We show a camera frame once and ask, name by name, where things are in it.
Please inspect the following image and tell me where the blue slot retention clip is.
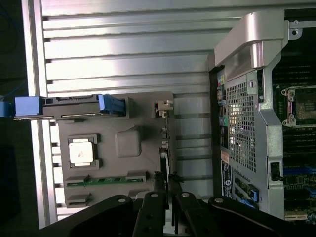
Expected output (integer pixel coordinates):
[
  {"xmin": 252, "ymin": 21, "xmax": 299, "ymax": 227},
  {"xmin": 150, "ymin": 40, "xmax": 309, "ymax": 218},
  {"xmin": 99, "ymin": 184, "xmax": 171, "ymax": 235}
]
[{"xmin": 247, "ymin": 184, "xmax": 259, "ymax": 203}]

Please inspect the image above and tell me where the green RAM stick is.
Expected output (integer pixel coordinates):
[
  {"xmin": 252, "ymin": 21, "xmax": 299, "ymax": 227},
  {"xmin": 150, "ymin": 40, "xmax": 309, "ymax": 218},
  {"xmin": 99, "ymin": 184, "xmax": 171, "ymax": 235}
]
[{"xmin": 67, "ymin": 175, "xmax": 147, "ymax": 185}]

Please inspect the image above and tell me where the grey parts rack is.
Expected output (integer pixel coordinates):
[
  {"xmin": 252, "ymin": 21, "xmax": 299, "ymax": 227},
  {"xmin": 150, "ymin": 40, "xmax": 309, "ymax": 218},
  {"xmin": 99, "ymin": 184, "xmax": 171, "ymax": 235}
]
[{"xmin": 55, "ymin": 91, "xmax": 177, "ymax": 213}]

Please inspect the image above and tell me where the silver CPU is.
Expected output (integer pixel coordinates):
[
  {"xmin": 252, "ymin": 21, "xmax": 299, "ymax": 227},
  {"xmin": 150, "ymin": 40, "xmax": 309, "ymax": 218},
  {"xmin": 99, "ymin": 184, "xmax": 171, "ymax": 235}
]
[{"xmin": 68, "ymin": 137, "xmax": 96, "ymax": 168}]

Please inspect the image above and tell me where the open PC case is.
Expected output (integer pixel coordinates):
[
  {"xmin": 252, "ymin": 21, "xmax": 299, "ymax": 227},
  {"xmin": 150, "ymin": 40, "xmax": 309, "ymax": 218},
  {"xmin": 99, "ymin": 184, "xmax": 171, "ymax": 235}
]
[{"xmin": 206, "ymin": 9, "xmax": 316, "ymax": 223}]

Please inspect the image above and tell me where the green motherboard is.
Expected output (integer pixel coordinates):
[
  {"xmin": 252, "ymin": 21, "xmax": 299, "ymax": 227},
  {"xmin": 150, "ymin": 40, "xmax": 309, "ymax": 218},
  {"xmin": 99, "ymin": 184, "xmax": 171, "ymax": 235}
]
[{"xmin": 271, "ymin": 27, "xmax": 316, "ymax": 221}]

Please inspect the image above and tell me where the hard disk with blue caddy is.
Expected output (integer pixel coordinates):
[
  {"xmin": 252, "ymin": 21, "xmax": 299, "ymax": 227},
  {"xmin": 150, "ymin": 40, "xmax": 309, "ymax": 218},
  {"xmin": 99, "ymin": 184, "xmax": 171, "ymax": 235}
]
[{"xmin": 0, "ymin": 93, "xmax": 134, "ymax": 123}]

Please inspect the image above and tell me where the CPU socket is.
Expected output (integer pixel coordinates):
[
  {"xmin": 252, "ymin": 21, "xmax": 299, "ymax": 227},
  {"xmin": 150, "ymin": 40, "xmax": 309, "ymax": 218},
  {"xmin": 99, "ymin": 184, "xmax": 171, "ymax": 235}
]
[{"xmin": 281, "ymin": 85, "xmax": 316, "ymax": 128}]

